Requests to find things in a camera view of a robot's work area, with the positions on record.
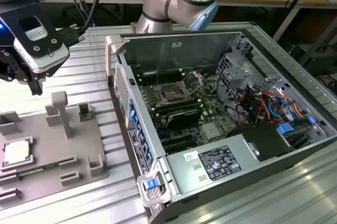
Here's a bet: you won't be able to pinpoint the silver perforated drive cage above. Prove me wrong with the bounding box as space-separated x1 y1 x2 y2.
215 52 265 101

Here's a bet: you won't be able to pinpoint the metal socket cover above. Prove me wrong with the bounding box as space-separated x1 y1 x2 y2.
181 69 205 98

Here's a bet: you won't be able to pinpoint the silver square heat sink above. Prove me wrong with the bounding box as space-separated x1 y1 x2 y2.
202 123 221 141

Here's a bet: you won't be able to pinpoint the orange and black wire bundle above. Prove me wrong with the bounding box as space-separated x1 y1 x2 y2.
235 87 310 126

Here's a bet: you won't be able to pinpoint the black air duct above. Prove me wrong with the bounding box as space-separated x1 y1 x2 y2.
227 123 295 162

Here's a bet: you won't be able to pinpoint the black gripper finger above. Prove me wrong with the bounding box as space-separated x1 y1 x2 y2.
27 78 43 96

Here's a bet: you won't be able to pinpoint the green RAM stick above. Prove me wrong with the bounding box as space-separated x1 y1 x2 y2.
15 162 61 177

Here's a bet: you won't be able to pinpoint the large blue drive clip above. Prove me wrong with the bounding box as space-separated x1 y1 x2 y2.
276 123 295 136

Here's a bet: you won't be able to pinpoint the green motherboard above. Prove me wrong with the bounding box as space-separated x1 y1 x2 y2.
136 67 239 155

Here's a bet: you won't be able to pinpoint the grey plastic parts rack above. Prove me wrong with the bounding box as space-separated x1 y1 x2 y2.
0 91 110 207

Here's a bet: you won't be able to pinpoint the silver power supply with label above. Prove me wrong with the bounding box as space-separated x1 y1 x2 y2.
165 133 264 196

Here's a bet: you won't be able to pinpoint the blue case latch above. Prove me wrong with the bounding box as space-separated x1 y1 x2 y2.
143 178 156 191

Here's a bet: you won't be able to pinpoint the CPU socket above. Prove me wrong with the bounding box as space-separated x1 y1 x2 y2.
160 82 192 104

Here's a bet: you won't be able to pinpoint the black arm cable with connector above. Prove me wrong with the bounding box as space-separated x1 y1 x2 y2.
55 0 118 48

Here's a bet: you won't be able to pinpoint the grey case handle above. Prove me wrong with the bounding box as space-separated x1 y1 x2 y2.
104 35 126 77

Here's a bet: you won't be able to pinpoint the clear case handle with latch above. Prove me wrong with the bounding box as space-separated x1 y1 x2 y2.
136 170 172 207

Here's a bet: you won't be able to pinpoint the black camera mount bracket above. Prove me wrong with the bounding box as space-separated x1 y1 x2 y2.
0 2 67 59

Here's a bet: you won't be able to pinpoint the black expansion slots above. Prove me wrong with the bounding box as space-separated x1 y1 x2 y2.
159 131 197 154

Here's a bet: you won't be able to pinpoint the silver square CPU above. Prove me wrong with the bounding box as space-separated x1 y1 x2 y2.
4 140 32 165

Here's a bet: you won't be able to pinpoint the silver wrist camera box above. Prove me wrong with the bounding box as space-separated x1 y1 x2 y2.
13 37 71 74

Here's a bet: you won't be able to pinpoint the blue data wire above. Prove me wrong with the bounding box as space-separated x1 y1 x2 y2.
267 94 294 123

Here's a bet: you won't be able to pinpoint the open PC case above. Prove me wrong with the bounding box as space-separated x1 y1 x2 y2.
104 21 337 224

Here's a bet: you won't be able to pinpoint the black RAM slots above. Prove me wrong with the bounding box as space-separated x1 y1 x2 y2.
136 68 183 85
153 97 203 116

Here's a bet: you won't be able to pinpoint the black equipment case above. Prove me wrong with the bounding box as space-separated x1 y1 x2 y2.
297 44 337 77

